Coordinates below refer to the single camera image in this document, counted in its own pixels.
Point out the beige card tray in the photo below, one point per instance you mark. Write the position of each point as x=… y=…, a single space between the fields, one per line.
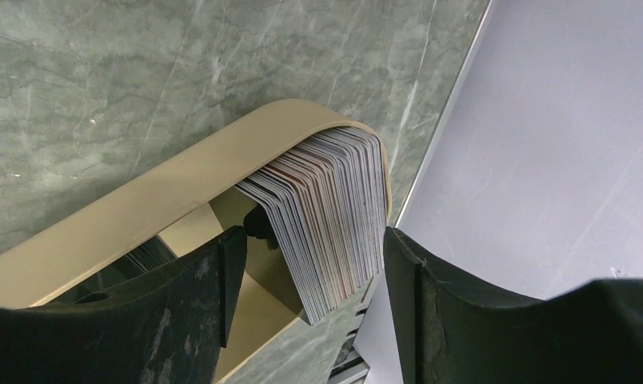
x=170 y=211

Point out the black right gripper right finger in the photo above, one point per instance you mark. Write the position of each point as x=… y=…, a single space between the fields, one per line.
x=453 y=327

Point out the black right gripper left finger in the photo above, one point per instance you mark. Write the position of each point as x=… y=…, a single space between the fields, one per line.
x=167 y=325

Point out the stack of credit cards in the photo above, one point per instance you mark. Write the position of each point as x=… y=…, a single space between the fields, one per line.
x=325 y=203

